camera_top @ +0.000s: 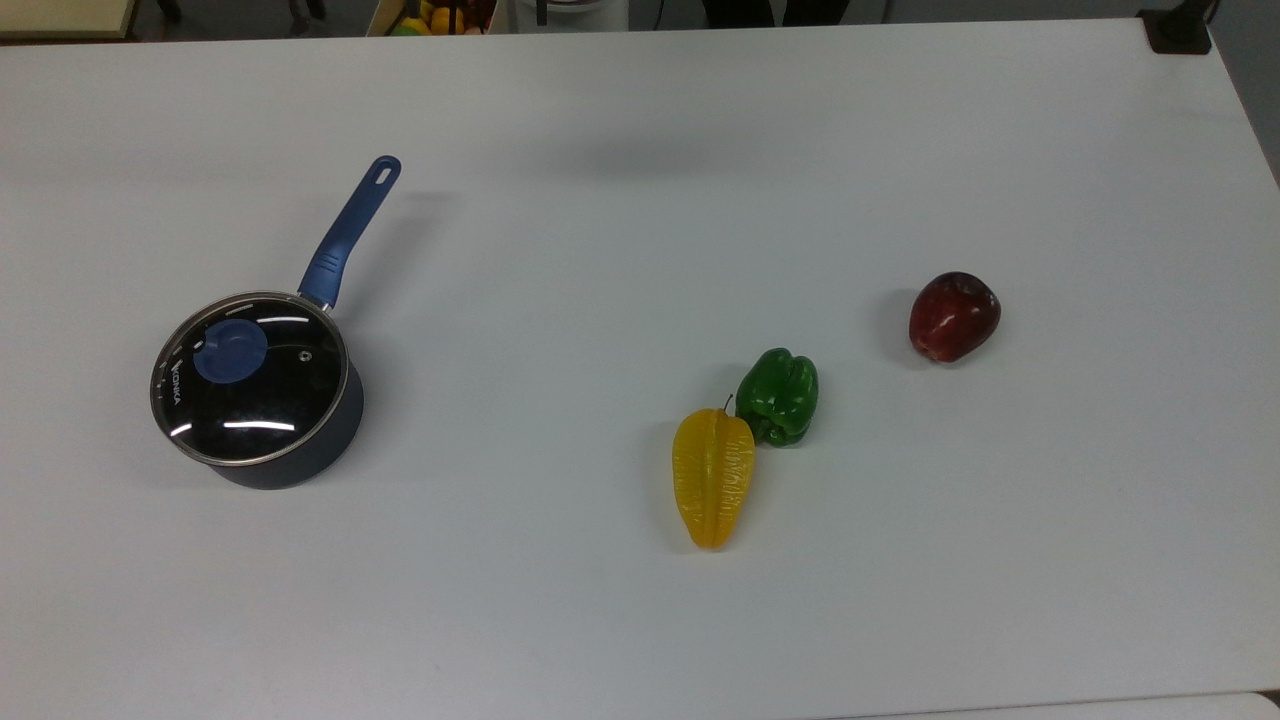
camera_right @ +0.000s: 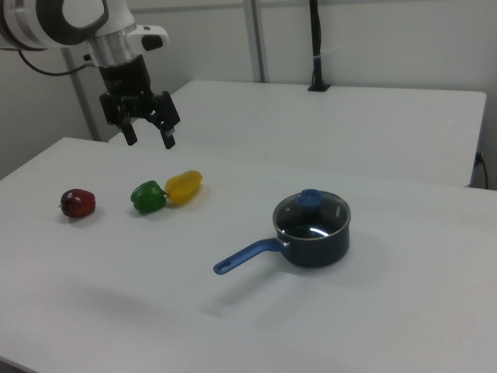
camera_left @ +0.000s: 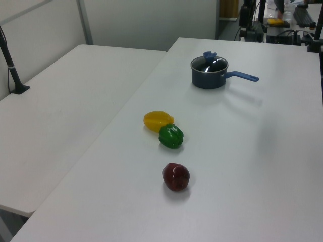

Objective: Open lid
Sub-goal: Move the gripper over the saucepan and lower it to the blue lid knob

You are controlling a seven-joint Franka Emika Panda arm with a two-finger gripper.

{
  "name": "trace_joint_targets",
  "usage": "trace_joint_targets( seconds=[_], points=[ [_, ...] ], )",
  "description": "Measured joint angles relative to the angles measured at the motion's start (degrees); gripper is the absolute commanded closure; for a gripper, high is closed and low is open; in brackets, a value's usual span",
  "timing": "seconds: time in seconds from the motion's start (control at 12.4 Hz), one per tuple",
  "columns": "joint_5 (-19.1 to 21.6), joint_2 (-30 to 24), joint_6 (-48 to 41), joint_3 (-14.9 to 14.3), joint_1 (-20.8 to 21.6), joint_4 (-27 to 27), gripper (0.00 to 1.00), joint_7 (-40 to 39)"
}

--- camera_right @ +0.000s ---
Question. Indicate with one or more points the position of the green toy bell pepper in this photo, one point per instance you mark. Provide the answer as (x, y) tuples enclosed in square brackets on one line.
[(147, 197)]

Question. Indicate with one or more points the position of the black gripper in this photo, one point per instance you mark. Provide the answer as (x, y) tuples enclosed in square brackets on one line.
[(125, 79)]

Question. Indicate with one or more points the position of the dark blue saucepan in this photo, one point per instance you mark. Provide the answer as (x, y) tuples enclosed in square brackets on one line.
[(316, 250)]

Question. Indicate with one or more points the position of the yellow toy bell pepper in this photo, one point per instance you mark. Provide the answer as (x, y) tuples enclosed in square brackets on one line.
[(182, 187)]

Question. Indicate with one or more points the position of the glass lid with blue knob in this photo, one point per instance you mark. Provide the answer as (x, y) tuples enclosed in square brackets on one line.
[(310, 211)]

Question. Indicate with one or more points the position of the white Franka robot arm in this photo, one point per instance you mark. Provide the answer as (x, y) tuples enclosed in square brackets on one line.
[(116, 15)]

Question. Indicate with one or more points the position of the grey wall frame post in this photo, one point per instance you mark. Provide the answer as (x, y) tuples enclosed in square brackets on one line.
[(256, 39), (83, 105)]

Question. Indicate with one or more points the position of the white background table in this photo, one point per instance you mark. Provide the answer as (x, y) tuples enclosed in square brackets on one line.
[(310, 128)]

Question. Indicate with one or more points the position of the dark red toy pepper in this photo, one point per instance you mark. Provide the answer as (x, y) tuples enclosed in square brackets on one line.
[(77, 203)]

